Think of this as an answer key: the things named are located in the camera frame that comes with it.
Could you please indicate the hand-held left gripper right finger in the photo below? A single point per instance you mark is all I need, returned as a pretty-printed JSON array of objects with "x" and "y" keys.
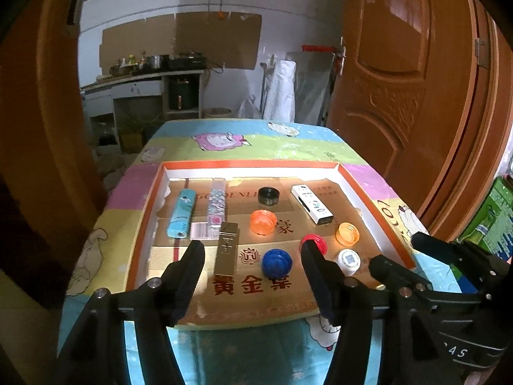
[{"x": 318, "y": 284}]

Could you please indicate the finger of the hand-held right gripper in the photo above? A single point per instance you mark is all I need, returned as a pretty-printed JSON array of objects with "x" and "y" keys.
[
  {"x": 441, "y": 248},
  {"x": 390, "y": 272}
]

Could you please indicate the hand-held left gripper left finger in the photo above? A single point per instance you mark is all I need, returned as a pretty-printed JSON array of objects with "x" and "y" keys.
[{"x": 188, "y": 284}]

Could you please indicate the white bottle cap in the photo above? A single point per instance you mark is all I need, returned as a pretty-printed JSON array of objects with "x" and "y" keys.
[{"x": 348, "y": 260}]

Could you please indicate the red bottle cap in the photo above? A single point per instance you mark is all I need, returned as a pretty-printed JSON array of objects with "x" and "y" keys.
[{"x": 314, "y": 244}]

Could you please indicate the blue bottle cap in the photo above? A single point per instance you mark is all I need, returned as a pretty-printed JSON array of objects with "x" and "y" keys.
[{"x": 277, "y": 262}]

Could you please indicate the gold bar lighter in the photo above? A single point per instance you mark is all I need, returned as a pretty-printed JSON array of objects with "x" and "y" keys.
[{"x": 227, "y": 248}]

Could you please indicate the light orange bottle cap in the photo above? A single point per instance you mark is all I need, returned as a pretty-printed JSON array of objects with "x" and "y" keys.
[{"x": 348, "y": 234}]

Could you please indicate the shallow cardboard box tray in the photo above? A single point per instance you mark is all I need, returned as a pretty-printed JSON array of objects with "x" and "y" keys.
[{"x": 256, "y": 304}]

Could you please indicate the light blue tube packet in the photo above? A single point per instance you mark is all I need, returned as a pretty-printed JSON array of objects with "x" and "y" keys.
[{"x": 181, "y": 214}]

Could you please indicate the white and black lighter box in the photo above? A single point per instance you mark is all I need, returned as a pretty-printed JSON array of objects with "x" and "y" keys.
[{"x": 310, "y": 202}]

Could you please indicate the black bottle cap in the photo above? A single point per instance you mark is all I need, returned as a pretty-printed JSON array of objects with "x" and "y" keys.
[{"x": 269, "y": 196}]

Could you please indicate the green carton box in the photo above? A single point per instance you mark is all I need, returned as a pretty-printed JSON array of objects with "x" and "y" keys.
[{"x": 493, "y": 216}]

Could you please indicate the cartoon sheep printed tablecloth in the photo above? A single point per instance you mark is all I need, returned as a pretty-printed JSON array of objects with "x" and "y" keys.
[{"x": 304, "y": 146}]

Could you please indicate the brown wooden door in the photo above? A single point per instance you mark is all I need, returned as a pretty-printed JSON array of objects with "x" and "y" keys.
[{"x": 400, "y": 88}]

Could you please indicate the round basin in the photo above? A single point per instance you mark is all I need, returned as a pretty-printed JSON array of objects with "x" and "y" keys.
[{"x": 217, "y": 112}]

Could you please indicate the white plastic bag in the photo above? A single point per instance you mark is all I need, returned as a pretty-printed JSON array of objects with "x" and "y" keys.
[{"x": 249, "y": 108}]

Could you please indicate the black cooker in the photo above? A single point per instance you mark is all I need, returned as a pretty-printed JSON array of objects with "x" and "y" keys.
[{"x": 183, "y": 94}]

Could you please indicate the white sack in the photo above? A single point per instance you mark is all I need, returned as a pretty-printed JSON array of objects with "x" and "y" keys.
[{"x": 280, "y": 92}]

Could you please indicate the clear plastic sheet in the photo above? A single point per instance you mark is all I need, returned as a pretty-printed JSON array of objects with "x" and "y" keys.
[{"x": 312, "y": 88}]

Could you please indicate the metal door hinge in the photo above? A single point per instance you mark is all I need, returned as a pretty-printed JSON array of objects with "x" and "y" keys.
[{"x": 481, "y": 52}]

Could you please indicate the grey leaning pole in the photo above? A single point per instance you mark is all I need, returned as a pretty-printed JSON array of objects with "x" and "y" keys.
[{"x": 265, "y": 88}]

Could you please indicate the kitchen counter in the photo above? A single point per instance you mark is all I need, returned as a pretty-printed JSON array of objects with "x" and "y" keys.
[{"x": 132, "y": 84}]

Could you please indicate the black gas stove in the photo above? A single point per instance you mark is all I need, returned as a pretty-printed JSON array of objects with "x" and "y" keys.
[{"x": 188, "y": 62}]

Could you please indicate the metal pot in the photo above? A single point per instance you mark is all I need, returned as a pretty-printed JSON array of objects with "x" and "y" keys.
[{"x": 157, "y": 62}]

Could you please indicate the red paper strip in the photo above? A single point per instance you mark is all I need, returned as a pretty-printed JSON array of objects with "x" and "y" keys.
[{"x": 320, "y": 49}]

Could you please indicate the brown wooden door frame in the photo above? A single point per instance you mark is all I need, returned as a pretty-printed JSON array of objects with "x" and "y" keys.
[{"x": 60, "y": 108}]

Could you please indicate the cardboard sheet on wall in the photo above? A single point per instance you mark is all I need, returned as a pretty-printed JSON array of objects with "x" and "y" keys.
[{"x": 180, "y": 36}]

